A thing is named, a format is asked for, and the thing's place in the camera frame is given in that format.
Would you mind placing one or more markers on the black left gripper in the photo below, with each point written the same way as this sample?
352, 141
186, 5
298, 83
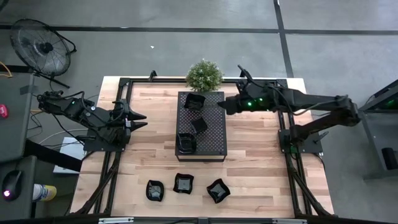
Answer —
124, 115

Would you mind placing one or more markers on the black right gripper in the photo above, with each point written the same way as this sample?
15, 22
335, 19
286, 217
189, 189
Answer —
238, 105

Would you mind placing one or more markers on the small black pot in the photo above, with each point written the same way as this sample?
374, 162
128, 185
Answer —
199, 125

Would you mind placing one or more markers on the black rounded square plate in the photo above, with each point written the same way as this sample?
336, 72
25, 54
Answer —
186, 143
155, 190

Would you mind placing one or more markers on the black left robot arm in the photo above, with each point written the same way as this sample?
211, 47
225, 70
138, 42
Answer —
77, 110

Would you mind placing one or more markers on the green plant in black pot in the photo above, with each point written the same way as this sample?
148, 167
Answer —
204, 76

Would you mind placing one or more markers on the black perforated metal stand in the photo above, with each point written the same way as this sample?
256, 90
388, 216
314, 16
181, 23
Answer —
214, 140

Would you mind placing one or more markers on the white flat board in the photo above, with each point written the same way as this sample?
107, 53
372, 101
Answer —
70, 149

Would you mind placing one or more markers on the black diagonal beam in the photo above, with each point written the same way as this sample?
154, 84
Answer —
53, 155

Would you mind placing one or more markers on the white and yellow spray can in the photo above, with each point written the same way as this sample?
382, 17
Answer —
43, 192

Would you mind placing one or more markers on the black floor fan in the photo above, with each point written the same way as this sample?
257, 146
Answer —
40, 46

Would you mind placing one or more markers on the grey desk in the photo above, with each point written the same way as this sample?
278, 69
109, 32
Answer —
15, 140

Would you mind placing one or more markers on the small red object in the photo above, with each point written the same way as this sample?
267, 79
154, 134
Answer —
3, 111

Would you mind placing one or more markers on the black computer mouse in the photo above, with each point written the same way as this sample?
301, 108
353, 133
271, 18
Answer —
12, 185

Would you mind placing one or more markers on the grey side cabinet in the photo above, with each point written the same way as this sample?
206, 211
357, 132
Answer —
382, 133

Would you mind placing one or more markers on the black cylindrical object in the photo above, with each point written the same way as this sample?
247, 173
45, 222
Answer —
390, 158

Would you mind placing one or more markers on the black metal table frame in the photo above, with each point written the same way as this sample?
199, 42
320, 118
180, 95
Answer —
149, 81

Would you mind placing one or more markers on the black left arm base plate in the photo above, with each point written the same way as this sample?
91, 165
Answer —
93, 147

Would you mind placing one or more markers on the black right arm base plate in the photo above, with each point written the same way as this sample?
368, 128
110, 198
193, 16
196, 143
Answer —
311, 148

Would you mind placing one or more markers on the silver metal bracket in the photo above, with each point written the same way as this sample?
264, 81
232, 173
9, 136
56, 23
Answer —
115, 220
289, 221

